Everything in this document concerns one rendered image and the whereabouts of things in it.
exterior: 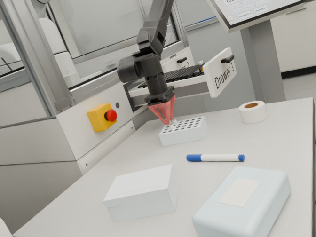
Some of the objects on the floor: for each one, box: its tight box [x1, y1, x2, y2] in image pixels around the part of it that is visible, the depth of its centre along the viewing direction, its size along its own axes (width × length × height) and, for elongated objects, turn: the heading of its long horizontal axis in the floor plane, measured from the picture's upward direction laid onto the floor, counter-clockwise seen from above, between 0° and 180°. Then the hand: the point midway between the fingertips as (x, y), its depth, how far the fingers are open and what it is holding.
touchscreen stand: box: [240, 19, 316, 139], centre depth 187 cm, size 50×45×102 cm
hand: (168, 120), depth 84 cm, fingers open, 3 cm apart
